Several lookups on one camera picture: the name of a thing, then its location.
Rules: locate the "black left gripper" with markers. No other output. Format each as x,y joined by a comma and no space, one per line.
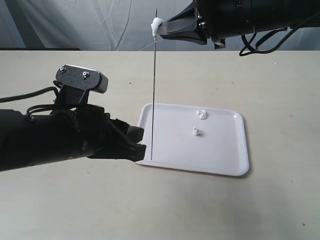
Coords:
93,134

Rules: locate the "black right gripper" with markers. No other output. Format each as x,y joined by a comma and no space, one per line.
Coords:
218,19

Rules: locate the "white rectangular plastic tray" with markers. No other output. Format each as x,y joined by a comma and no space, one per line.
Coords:
221,149

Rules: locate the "thin metal skewer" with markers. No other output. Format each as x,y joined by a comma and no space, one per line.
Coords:
153,96

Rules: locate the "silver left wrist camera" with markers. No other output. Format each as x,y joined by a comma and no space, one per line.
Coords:
82,78

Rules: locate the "white foam piece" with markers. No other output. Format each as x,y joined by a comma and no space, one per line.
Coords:
155,26
196,131
201,114

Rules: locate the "grey backdrop curtain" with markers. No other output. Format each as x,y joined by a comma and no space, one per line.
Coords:
120,25

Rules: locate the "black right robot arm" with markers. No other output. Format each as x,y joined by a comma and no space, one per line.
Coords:
269,15

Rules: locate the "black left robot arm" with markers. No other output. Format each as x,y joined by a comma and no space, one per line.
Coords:
28,140

